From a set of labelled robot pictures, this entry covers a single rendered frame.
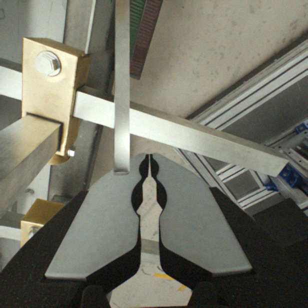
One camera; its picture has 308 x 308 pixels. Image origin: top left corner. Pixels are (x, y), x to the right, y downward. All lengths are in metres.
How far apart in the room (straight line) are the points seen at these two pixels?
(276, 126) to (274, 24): 0.46
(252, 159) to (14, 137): 0.27
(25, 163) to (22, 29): 0.33
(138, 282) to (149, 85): 1.88
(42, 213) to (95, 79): 0.23
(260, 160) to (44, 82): 0.27
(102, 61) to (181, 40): 0.74
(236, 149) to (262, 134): 0.79
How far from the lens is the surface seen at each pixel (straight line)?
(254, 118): 1.00
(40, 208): 0.38
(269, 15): 1.17
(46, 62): 0.21
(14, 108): 0.52
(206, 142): 0.25
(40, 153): 0.21
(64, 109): 0.23
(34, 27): 0.47
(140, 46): 0.34
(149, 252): 0.40
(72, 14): 0.36
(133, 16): 0.34
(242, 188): 1.20
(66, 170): 0.45
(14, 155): 0.18
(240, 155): 0.28
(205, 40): 1.07
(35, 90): 0.24
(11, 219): 0.42
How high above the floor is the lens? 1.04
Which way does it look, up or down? 60 degrees down
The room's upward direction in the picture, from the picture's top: 177 degrees clockwise
